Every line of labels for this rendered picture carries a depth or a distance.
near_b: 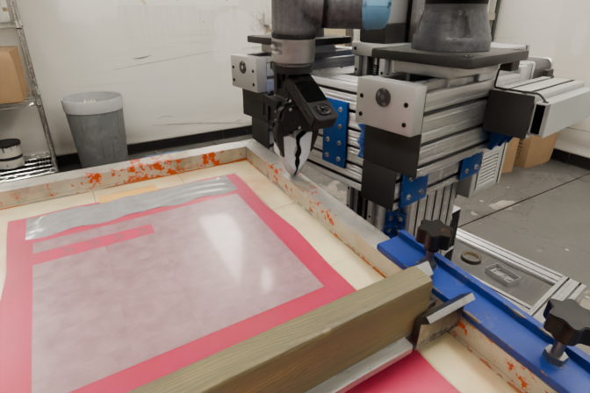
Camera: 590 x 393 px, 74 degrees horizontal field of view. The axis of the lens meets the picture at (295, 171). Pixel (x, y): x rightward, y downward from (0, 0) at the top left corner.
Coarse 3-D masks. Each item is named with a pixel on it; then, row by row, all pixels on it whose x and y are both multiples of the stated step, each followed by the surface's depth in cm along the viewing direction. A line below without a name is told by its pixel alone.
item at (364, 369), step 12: (384, 348) 39; (396, 348) 39; (408, 348) 40; (372, 360) 38; (384, 360) 38; (396, 360) 39; (348, 372) 37; (360, 372) 37; (372, 372) 37; (324, 384) 36; (336, 384) 36; (348, 384) 36
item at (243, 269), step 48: (240, 192) 77; (192, 240) 62; (240, 240) 62; (288, 240) 62; (192, 288) 52; (240, 288) 52; (288, 288) 53; (336, 288) 53; (240, 336) 45; (384, 384) 40; (432, 384) 40
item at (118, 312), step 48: (48, 240) 61; (144, 240) 61; (48, 288) 51; (96, 288) 52; (144, 288) 52; (0, 336) 44; (48, 336) 44; (96, 336) 45; (144, 336) 45; (192, 336) 45; (0, 384) 39; (48, 384) 39; (96, 384) 39
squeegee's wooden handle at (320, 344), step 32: (384, 288) 38; (416, 288) 38; (320, 320) 34; (352, 320) 35; (384, 320) 37; (224, 352) 31; (256, 352) 31; (288, 352) 32; (320, 352) 34; (352, 352) 36; (160, 384) 28; (192, 384) 28; (224, 384) 29; (256, 384) 31; (288, 384) 33
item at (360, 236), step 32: (160, 160) 81; (192, 160) 84; (224, 160) 88; (256, 160) 86; (0, 192) 67; (32, 192) 70; (64, 192) 73; (288, 192) 75; (320, 192) 70; (352, 224) 61; (384, 256) 54; (480, 352) 43; (512, 384) 40; (544, 384) 37
